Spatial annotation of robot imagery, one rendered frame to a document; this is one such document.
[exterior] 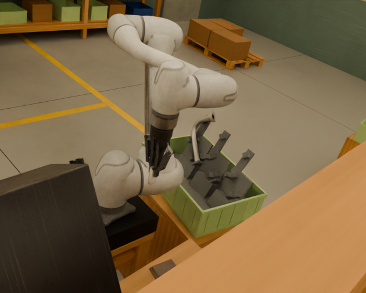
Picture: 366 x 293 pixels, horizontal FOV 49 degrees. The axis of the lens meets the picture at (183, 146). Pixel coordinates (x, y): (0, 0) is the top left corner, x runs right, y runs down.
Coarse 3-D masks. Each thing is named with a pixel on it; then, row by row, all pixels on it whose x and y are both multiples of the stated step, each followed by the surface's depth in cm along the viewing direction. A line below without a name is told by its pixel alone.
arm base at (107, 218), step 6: (126, 204) 175; (102, 210) 167; (108, 210) 167; (114, 210) 168; (120, 210) 171; (126, 210) 174; (132, 210) 176; (102, 216) 167; (108, 216) 168; (114, 216) 169; (120, 216) 172; (108, 222) 166
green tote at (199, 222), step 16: (144, 144) 222; (176, 144) 238; (176, 192) 200; (256, 192) 210; (176, 208) 203; (192, 208) 190; (224, 208) 191; (240, 208) 199; (256, 208) 207; (192, 224) 192; (208, 224) 192; (224, 224) 199
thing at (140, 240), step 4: (144, 236) 179; (148, 236) 180; (152, 236) 182; (136, 240) 176; (140, 240) 177; (144, 240) 179; (148, 240) 182; (128, 244) 173; (132, 244) 175; (136, 244) 177; (140, 244) 179; (120, 248) 170; (124, 248) 172; (128, 248) 175; (112, 252) 168; (116, 252) 170; (120, 252) 172; (112, 256) 170
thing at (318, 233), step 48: (288, 192) 36; (336, 192) 37; (240, 240) 29; (288, 240) 30; (336, 240) 31; (144, 288) 24; (192, 288) 25; (240, 288) 26; (288, 288) 26; (336, 288) 27
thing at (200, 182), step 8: (224, 136) 213; (216, 144) 218; (224, 144) 216; (216, 152) 217; (208, 160) 219; (216, 160) 216; (224, 160) 212; (200, 168) 222; (208, 168) 218; (216, 168) 215; (224, 168) 212; (200, 176) 214; (192, 184) 216; (200, 184) 213; (208, 184) 210; (216, 184) 211; (200, 192) 212; (208, 192) 210
